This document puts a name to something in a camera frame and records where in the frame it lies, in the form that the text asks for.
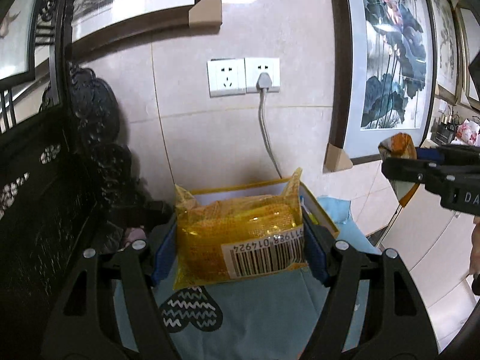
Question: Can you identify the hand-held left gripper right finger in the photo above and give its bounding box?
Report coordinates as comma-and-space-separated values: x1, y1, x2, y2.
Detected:
300, 212, 441, 360

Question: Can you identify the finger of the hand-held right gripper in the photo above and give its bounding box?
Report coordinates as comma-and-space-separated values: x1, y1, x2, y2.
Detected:
414, 144, 480, 175
380, 157, 467, 196

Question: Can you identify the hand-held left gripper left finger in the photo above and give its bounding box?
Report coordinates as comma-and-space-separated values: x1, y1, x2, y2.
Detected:
43, 214, 179, 360

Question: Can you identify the orange white snack packet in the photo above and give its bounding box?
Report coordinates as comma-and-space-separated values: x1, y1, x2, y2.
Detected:
378, 133, 419, 208

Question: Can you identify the yellow cardboard box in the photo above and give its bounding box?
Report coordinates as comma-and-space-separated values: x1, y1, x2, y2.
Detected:
174, 182, 340, 241

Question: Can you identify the yellow cake packet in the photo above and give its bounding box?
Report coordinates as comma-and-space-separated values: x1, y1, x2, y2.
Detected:
173, 168, 309, 290

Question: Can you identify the person's right hand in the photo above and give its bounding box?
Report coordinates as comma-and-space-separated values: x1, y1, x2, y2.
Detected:
469, 215, 480, 275

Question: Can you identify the dark rack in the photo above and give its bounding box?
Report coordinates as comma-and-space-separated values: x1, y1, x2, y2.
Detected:
431, 110, 460, 145

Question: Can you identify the small pink object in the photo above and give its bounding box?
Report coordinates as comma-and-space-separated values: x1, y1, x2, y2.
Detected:
124, 229, 149, 250

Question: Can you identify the pink flowered packet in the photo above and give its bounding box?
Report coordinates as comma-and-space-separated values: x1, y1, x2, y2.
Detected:
450, 118, 480, 147

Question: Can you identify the cream cabinet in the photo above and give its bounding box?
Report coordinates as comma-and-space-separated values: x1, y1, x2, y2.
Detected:
375, 139, 480, 353

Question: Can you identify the cardboard corner protector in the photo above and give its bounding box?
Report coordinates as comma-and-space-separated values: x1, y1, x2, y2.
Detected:
187, 0, 223, 29
324, 143, 353, 174

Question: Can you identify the light blue printed tablecloth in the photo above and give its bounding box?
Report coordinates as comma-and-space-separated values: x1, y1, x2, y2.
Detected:
112, 195, 379, 360

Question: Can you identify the framed lotus painting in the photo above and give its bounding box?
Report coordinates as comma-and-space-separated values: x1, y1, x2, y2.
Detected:
326, 0, 439, 173

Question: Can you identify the gold framed painting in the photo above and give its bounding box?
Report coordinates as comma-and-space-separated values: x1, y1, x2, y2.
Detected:
454, 4, 480, 111

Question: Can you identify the framed branch painting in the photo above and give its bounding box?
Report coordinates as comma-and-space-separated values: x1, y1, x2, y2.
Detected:
422, 0, 464, 106

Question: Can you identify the carved dark wooden screen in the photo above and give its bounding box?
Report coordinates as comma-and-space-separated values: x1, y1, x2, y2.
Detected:
0, 0, 175, 360

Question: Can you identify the grey cable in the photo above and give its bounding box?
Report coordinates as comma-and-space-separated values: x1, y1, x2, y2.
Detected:
259, 89, 283, 179

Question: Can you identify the white wall socket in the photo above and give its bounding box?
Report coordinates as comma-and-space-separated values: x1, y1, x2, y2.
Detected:
244, 57, 281, 94
207, 58, 246, 97

